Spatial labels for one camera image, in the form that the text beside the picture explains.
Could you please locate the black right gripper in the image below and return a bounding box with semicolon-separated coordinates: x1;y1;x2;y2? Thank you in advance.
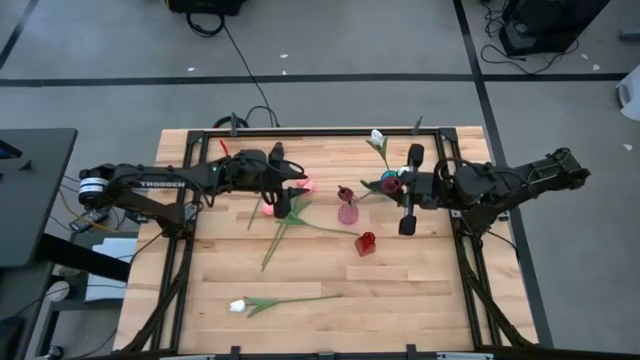
370;143;454;237

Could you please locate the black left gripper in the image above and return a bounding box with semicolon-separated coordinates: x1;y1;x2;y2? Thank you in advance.
231;141;312;220

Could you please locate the pink glass vase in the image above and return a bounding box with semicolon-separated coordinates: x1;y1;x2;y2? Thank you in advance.
337;199;360;226

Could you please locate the red glass vase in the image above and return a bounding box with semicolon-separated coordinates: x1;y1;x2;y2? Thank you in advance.
353;231;377;258

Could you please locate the black floor tape strip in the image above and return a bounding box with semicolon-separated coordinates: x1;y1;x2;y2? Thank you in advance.
452;0;555;349
0;0;40;70

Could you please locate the black equipment box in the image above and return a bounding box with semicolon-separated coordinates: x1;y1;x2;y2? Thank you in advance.
167;0;247;16

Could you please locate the white box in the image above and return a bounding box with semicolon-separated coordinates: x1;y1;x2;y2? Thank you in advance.
83;237;139;304

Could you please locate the black power adapter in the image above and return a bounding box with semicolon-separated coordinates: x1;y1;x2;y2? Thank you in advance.
68;207;110;234

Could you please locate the black computer cart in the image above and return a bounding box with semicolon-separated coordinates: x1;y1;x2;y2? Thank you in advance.
499;0;612;57

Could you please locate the white plastic bin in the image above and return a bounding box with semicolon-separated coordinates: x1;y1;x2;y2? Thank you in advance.
615;64;640;122

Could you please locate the black desk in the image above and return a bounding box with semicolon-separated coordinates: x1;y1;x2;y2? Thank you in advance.
0;128;79;269

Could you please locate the black cable loop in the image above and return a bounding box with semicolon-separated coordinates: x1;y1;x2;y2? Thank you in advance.
212;104;280;130

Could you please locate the black aluminium table frame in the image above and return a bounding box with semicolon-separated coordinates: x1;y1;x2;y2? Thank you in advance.
119;127;539;360

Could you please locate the black floor cable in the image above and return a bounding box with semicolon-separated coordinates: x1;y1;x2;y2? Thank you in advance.
185;9;280;127

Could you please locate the black cable bundle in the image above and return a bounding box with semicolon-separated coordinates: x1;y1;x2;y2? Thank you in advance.
479;0;581;76

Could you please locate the yellow cable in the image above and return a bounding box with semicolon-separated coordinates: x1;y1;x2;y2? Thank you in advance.
57;188;119;234

